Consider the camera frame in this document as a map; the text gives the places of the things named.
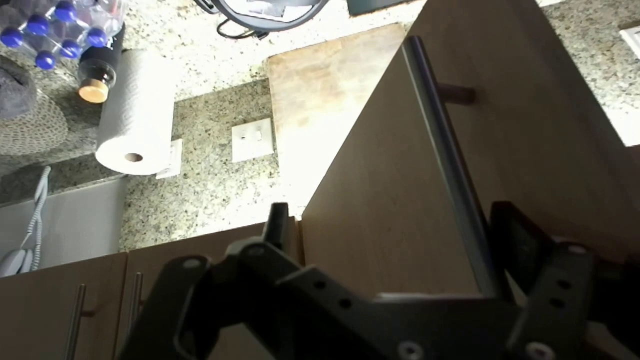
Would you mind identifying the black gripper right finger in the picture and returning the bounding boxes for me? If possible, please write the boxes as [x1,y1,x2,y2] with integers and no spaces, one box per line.
[490,199,640,360]

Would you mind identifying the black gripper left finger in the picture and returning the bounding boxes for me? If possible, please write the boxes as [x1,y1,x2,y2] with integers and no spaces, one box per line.
[117,199,430,360]

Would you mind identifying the metal bar door handle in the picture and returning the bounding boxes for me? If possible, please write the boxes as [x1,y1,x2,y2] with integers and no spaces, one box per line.
[128,268,146,325]
[65,282,91,360]
[401,33,505,297]

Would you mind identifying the light wooden cutting board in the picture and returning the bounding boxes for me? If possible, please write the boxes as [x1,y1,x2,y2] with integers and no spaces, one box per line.
[265,19,410,216]

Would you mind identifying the white paper towel roll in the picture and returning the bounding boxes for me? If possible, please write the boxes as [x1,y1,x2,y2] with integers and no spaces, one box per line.
[95,46,178,177]

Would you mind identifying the black pressure cooker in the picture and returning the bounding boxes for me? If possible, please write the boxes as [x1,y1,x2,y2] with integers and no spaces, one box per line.
[196,0,333,31]

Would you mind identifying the dark bottle with cork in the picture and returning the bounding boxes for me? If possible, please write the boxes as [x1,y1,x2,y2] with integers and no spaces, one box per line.
[76,22,128,106]

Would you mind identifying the woven straw hat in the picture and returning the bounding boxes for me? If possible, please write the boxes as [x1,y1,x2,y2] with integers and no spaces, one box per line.
[0,55,70,160]

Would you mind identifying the water bottle pack blue caps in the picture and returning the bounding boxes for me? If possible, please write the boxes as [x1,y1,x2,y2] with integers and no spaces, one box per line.
[0,0,128,74]

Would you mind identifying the white wall outlet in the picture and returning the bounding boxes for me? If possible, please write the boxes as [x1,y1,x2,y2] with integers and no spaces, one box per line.
[231,117,276,166]
[619,23,640,63]
[154,135,185,179]

